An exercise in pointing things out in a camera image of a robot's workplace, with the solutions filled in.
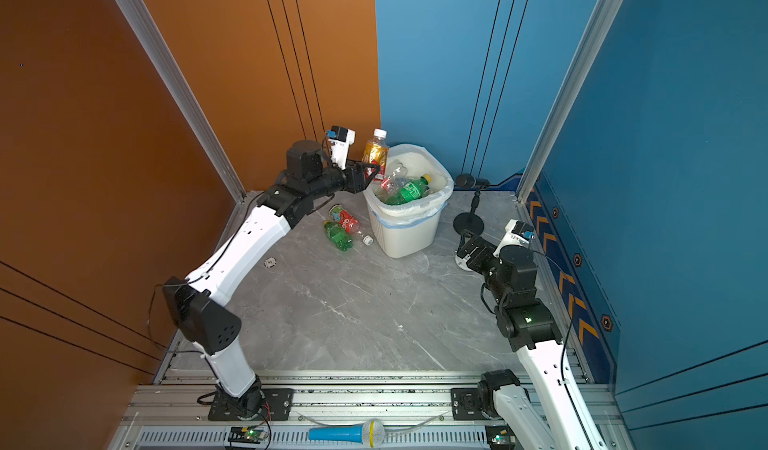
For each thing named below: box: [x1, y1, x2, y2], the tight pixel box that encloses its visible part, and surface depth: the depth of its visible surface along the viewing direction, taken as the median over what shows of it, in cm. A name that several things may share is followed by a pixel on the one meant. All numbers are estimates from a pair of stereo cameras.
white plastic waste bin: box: [362, 143, 455, 258], surface depth 89 cm
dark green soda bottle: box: [324, 220, 353, 251], surface depth 107 cm
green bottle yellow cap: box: [385, 174, 433, 206], surface depth 86 cm
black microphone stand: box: [453, 173, 491, 238], surface depth 111 cm
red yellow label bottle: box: [361, 129, 389, 182], surface depth 73 cm
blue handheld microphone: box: [308, 419, 386, 448], surface depth 69 cm
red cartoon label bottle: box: [328, 203, 374, 246], surface depth 107 cm
